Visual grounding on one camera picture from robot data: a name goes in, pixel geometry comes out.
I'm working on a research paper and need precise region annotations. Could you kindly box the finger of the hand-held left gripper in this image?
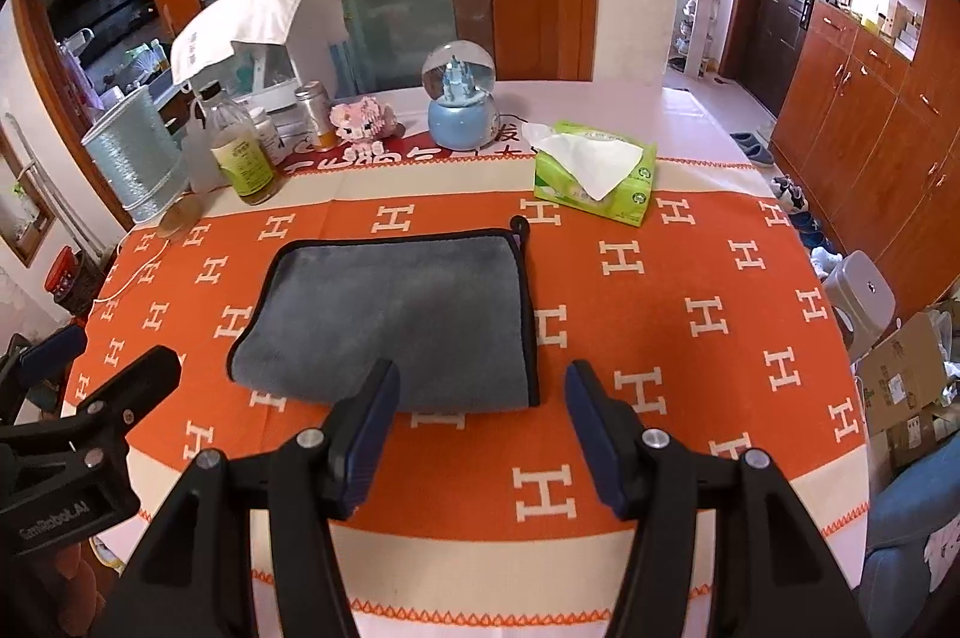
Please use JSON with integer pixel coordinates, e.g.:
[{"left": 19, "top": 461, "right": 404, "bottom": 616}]
[
  {"left": 0, "top": 345, "right": 183, "bottom": 468},
  {"left": 0, "top": 324, "right": 88, "bottom": 429}
]

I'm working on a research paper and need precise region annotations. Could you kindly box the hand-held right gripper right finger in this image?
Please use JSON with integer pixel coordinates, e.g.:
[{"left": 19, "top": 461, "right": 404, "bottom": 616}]
[{"left": 565, "top": 360, "right": 875, "bottom": 638}]

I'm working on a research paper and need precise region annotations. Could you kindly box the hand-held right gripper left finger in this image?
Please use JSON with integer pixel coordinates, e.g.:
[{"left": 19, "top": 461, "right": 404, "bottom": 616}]
[{"left": 88, "top": 358, "right": 401, "bottom": 638}]

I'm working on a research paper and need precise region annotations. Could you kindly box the grey towel with black trim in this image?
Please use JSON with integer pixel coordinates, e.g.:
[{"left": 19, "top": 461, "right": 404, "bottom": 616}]
[{"left": 228, "top": 216, "right": 542, "bottom": 414}]

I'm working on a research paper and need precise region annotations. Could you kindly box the orange patterned tablecloth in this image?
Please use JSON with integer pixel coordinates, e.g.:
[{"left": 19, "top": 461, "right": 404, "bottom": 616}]
[{"left": 61, "top": 80, "right": 871, "bottom": 638}]

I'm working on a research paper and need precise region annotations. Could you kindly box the round wooden coaster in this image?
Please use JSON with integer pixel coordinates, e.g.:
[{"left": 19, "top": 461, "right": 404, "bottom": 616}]
[{"left": 158, "top": 199, "right": 205, "bottom": 238}]

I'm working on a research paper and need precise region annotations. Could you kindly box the light blue woven basket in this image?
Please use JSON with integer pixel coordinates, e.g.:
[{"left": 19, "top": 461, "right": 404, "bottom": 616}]
[{"left": 81, "top": 85, "right": 191, "bottom": 224}]

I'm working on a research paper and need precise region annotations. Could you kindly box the translucent plastic bottle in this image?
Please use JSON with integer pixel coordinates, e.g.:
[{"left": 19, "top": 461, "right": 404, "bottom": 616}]
[{"left": 180, "top": 98, "right": 226, "bottom": 194}]

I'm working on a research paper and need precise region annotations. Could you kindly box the yellow-label glass bottle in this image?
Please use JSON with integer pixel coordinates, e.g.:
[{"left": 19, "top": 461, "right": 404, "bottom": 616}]
[{"left": 196, "top": 81, "right": 280, "bottom": 206}]

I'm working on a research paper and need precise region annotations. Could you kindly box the green tissue pack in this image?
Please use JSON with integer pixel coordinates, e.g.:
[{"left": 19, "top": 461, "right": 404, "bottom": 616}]
[{"left": 522, "top": 119, "right": 659, "bottom": 228}]

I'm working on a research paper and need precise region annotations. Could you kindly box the white pill bottle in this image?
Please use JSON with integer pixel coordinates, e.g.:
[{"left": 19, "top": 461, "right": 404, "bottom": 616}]
[{"left": 249, "top": 107, "right": 287, "bottom": 166}]

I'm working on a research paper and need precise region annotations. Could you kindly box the grey plastic stool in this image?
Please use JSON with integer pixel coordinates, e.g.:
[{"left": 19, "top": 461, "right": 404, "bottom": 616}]
[{"left": 821, "top": 250, "right": 897, "bottom": 363}]

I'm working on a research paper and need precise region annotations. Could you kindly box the cardboard box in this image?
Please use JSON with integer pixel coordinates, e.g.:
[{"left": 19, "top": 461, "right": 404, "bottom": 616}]
[{"left": 855, "top": 311, "right": 950, "bottom": 459}]

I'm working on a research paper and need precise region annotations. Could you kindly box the pink plush toy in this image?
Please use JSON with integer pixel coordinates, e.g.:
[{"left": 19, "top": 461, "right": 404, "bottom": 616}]
[{"left": 330, "top": 96, "right": 404, "bottom": 144}]

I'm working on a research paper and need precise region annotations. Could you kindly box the small metal can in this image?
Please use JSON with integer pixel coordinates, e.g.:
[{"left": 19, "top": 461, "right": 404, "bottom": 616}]
[{"left": 294, "top": 81, "right": 337, "bottom": 151}]

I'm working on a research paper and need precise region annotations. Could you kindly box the blue slipper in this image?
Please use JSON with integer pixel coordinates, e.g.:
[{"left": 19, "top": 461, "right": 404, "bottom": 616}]
[{"left": 729, "top": 131, "right": 776, "bottom": 168}]

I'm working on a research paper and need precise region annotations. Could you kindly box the blue snow globe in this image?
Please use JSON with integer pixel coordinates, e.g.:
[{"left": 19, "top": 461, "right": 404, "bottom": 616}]
[{"left": 420, "top": 40, "right": 502, "bottom": 151}]

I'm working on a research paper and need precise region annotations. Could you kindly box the white storage box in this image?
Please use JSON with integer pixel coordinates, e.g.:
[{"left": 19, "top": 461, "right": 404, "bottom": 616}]
[{"left": 196, "top": 0, "right": 352, "bottom": 118}]

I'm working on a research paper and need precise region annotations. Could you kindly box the white cloth cover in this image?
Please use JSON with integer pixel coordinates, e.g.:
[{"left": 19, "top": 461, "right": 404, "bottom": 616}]
[{"left": 170, "top": 0, "right": 325, "bottom": 85}]

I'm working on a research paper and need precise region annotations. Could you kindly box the wooden cabinet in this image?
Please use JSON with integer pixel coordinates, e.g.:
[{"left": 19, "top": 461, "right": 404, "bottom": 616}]
[{"left": 771, "top": 0, "right": 960, "bottom": 320}]

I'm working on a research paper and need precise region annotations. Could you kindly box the white shelf rack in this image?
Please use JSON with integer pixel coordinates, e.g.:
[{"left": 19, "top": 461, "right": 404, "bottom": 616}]
[{"left": 675, "top": 0, "right": 727, "bottom": 78}]

